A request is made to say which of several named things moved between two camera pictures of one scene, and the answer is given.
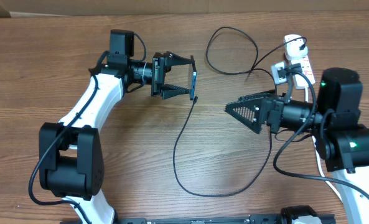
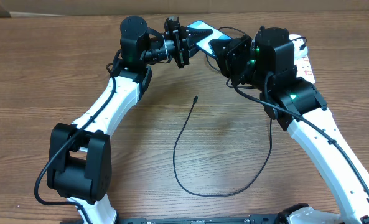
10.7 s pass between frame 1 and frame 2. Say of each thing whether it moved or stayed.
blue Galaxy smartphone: moved
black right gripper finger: moved
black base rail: stayed
